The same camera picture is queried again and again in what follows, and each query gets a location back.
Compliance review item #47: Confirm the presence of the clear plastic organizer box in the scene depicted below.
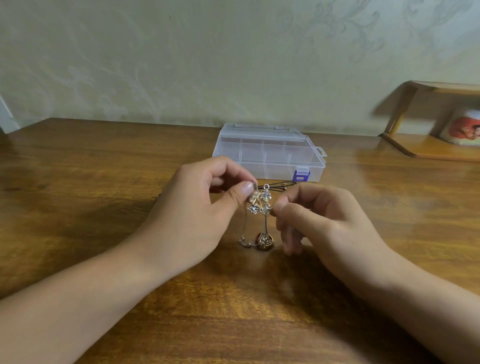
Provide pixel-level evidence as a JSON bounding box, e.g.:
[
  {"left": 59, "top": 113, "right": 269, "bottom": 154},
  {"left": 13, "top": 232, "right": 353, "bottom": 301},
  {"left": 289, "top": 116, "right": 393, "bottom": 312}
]
[{"left": 212, "top": 123, "right": 329, "bottom": 183}]

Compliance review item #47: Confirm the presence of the person's left hand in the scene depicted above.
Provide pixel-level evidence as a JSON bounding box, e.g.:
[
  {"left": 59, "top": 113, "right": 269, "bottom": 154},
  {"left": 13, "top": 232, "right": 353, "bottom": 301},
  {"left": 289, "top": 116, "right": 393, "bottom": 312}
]
[{"left": 123, "top": 156, "right": 259, "bottom": 279}]

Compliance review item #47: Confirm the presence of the person's right hand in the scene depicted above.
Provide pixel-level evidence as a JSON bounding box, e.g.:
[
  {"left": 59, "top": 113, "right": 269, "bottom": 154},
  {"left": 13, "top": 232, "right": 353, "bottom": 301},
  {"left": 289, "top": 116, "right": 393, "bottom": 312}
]
[{"left": 270, "top": 183, "right": 404, "bottom": 295}]

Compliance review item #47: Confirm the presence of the white printed mug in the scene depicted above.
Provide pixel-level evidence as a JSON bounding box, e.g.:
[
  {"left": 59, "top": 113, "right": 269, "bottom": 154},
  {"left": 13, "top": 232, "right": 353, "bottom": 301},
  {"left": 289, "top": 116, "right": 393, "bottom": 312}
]
[{"left": 439, "top": 106, "right": 480, "bottom": 147}]

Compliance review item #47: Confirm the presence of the person's left forearm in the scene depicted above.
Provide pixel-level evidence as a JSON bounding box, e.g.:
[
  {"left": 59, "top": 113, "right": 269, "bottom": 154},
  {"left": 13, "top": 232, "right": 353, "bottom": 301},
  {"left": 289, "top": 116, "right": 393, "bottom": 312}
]
[{"left": 0, "top": 238, "right": 172, "bottom": 364}]

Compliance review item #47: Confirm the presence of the person's right forearm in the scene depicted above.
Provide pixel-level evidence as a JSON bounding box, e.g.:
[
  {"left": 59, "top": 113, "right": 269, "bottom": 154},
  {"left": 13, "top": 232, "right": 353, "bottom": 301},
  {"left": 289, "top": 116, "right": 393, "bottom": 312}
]
[{"left": 356, "top": 262, "right": 480, "bottom": 364}]

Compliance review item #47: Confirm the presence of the wooden shelf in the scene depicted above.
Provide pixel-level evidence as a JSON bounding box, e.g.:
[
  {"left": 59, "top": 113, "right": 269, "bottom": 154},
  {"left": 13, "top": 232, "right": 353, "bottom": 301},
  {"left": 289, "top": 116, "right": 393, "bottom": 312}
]
[{"left": 381, "top": 80, "right": 480, "bottom": 162}]

